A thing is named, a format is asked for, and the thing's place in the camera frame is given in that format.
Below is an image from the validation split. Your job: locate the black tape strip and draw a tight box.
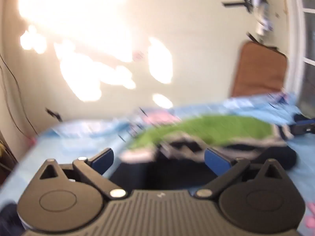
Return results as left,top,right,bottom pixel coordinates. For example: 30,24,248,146
246,31,261,44
45,108,62,121
221,1,247,8

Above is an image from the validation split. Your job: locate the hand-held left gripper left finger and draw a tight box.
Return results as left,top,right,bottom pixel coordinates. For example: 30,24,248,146
37,148,128,199

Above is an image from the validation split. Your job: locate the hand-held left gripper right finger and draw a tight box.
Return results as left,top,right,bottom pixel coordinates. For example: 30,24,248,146
195,148,289,199

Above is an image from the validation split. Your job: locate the thin black wall cable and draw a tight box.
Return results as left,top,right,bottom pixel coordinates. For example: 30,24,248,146
0,53,37,140

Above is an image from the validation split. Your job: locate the white window frame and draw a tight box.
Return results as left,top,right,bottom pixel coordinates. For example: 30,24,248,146
282,0,315,118

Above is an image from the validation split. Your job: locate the light blue printed blanket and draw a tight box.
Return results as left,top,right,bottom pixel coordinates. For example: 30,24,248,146
0,92,315,236

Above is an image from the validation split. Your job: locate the brown seat cushion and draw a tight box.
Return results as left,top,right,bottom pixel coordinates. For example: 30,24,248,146
230,41,288,97

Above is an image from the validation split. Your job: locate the navy green white striped sweater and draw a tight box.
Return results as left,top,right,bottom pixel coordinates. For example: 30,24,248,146
111,114,297,190

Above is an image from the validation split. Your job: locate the dark cloth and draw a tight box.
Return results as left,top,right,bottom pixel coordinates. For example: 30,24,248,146
0,203,25,236

